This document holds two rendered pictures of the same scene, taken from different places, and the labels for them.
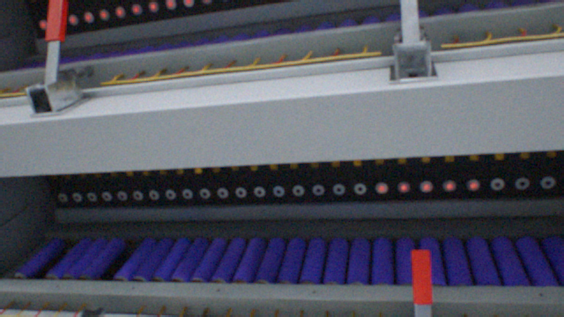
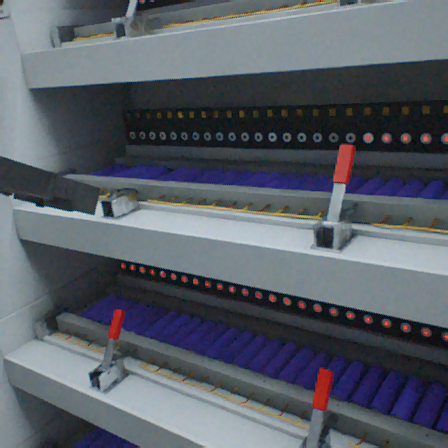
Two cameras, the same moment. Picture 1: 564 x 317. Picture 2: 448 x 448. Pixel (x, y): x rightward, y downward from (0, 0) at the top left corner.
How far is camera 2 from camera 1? 0.26 m
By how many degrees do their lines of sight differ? 19
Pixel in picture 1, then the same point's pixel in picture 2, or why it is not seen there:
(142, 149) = (174, 62)
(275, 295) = (252, 191)
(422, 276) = (343, 163)
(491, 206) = not seen: outside the picture
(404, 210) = (385, 158)
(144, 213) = (186, 151)
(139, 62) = (191, 12)
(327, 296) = (287, 193)
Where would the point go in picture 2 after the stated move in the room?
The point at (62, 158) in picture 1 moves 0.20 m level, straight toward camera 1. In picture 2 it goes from (126, 69) to (105, 9)
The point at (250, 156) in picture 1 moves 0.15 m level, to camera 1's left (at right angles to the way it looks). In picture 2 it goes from (239, 67) to (104, 66)
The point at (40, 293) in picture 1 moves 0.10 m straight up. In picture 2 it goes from (101, 181) to (106, 104)
